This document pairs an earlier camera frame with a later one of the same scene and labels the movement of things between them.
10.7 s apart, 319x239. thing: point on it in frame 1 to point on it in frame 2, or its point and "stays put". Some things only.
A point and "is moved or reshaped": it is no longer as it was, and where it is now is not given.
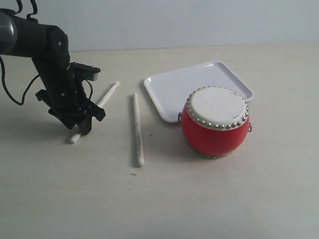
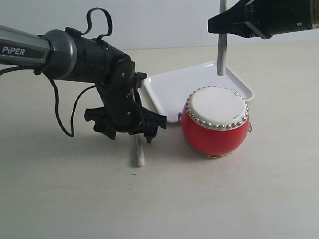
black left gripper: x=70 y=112 to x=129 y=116
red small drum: x=215 y=121 stays put
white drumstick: x=100 y=104 is moved or reshaped
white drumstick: x=140 y=154 stays put
